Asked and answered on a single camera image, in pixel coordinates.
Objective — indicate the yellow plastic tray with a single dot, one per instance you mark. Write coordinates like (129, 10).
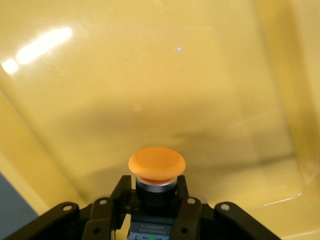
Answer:
(160, 75)

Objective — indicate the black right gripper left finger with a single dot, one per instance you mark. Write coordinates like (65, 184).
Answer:
(102, 215)

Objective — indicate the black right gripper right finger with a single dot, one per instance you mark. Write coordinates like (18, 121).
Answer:
(192, 217)

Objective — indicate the yellow mushroom push button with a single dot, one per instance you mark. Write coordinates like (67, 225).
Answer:
(156, 162)

